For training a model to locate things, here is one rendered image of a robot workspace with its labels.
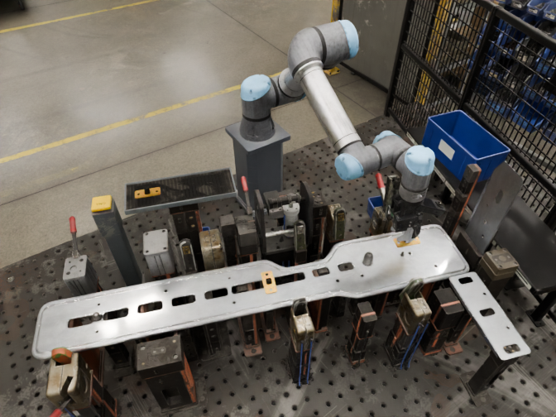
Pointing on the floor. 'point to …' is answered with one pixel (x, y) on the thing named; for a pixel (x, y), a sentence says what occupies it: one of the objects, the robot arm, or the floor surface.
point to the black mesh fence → (478, 88)
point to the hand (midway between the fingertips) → (408, 237)
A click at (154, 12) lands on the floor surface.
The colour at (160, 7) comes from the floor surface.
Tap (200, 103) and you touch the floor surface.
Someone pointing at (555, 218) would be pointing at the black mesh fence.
